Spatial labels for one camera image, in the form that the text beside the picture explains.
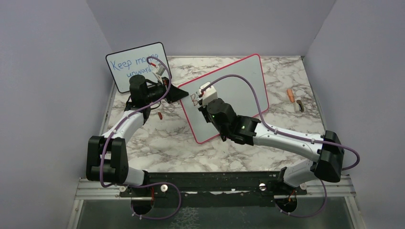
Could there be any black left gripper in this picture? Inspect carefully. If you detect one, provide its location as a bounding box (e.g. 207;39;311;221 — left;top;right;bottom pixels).
144;76;189;104

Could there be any pink framed whiteboard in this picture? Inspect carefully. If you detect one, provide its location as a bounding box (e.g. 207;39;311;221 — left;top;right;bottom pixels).
178;54;269;144

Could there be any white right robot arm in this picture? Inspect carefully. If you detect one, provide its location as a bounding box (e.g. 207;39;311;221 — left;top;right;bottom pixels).
198;98;344;194

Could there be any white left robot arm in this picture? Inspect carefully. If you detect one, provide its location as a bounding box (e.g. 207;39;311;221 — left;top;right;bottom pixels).
86;74;189;196

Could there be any black framed written whiteboard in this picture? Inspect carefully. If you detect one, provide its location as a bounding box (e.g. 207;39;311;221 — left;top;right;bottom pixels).
106;42;169;94

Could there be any orange marker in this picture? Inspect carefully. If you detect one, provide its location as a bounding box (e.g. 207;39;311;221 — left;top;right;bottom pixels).
286;88;295;103

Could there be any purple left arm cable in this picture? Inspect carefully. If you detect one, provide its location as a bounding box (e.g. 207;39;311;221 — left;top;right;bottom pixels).
99;56;182;221

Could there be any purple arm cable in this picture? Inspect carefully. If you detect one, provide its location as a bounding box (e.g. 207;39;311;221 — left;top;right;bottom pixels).
201;74;361;219
99;56;182;221

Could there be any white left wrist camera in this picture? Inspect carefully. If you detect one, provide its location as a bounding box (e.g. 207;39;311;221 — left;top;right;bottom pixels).
151;63;166;83

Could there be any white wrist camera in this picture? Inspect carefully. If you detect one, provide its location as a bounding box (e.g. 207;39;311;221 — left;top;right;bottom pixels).
151;63;166;83
197;82;218;107

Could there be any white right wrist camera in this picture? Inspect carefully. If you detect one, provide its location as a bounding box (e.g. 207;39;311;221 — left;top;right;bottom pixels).
197;82;218;107

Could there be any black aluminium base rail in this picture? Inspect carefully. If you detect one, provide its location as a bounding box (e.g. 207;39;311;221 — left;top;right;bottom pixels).
75;171;355;208

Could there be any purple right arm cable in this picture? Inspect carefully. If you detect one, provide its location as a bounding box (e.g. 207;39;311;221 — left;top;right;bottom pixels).
201;74;361;219

